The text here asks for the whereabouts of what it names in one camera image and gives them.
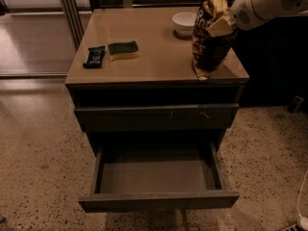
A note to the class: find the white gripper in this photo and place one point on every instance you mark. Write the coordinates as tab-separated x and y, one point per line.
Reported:
246	12

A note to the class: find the brown chip bag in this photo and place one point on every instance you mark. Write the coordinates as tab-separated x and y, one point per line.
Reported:
208	53

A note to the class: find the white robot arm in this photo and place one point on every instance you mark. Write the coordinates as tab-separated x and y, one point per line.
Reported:
293	7

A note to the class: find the closed upper drawer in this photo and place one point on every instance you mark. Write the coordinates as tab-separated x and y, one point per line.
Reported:
157	118

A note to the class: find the grey drawer cabinet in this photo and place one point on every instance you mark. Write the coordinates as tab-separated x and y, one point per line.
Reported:
162	75

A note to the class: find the open middle drawer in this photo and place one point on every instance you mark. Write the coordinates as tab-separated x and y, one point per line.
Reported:
139	176

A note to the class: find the white ceramic bowl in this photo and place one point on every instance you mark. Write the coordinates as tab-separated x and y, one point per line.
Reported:
183	24

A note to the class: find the small dark floor object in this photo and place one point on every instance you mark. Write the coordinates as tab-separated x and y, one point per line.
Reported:
296	105

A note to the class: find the green yellow sponge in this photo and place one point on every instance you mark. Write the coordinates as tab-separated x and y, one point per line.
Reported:
123	50

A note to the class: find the dark blue snack bar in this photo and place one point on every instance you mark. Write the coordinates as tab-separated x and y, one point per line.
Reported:
95	57

